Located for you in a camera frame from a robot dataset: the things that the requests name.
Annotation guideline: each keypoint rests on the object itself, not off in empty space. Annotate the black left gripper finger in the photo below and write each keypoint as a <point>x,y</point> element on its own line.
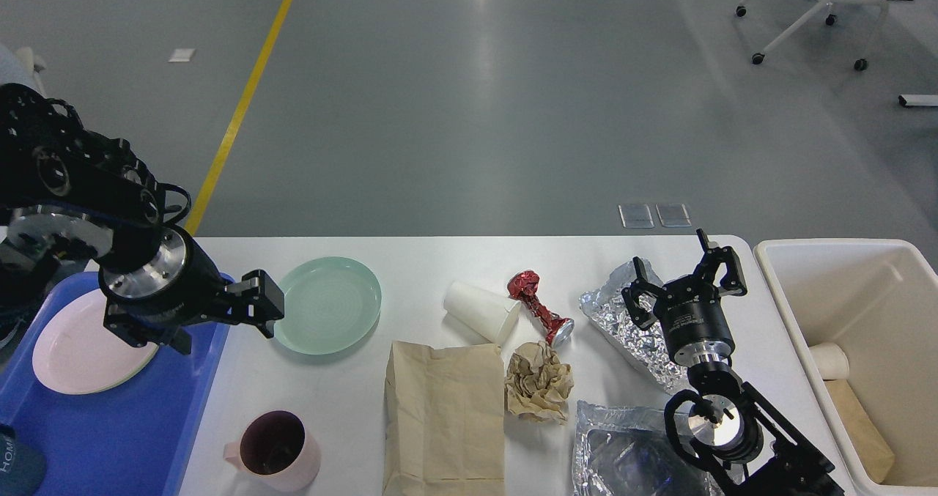
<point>137,335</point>
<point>254,300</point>

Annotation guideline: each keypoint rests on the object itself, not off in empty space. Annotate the seated person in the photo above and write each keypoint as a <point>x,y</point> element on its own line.
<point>13,71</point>

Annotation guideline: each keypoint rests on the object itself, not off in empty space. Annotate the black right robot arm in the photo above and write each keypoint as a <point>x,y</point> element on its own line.
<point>722,424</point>

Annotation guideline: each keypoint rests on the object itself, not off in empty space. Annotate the beige plastic bin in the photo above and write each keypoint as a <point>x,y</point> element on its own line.
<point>876,300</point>

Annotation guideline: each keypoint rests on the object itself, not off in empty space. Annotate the crumpled brown paper ball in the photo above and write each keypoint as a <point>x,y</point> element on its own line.
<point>538,384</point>

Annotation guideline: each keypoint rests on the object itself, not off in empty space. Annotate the crushed red can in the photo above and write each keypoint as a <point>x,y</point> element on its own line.
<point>523,287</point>

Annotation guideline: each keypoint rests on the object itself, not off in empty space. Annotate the white paper cup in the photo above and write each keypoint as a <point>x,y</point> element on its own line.
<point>490,315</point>

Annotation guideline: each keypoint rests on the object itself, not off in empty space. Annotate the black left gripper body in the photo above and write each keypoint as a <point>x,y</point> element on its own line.
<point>159,281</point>

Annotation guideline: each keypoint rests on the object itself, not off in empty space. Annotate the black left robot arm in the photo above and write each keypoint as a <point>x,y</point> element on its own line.
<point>71,196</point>

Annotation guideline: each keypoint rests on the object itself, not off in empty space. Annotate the flat brown paper bag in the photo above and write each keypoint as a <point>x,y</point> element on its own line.
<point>446,411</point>

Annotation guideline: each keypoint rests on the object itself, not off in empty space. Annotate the pink plate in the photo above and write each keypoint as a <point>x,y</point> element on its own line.
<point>76,355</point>

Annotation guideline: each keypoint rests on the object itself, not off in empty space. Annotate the aluminium foil tray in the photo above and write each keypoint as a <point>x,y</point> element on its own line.
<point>625,451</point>

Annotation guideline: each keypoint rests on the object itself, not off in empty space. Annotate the white floor bar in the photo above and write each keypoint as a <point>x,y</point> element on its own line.
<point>908,100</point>

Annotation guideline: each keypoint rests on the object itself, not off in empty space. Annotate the white chair left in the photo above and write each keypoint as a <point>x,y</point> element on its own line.
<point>34,66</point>

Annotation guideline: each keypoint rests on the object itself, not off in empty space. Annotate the crumpled aluminium foil sheet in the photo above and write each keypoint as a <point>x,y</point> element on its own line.
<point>643,350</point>

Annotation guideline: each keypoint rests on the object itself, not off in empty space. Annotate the blue plastic tray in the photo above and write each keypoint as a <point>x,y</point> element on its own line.
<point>134,439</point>

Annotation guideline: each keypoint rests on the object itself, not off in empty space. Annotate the paper cup in bin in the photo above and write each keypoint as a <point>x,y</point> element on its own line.
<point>831,361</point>

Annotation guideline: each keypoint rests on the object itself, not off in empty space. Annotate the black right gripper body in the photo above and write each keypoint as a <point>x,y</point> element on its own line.
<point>693,322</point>

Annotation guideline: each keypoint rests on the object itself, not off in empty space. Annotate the pink mug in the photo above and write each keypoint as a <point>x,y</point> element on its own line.
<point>278,450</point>

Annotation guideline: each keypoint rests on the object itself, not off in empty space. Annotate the dark blue cap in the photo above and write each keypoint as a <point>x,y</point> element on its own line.
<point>23,468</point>

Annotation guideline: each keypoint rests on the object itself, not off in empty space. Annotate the mint green plate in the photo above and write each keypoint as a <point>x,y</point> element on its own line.
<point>330,304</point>

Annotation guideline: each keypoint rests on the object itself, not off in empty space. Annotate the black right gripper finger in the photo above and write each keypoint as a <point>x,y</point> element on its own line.
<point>640,316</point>
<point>718,273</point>

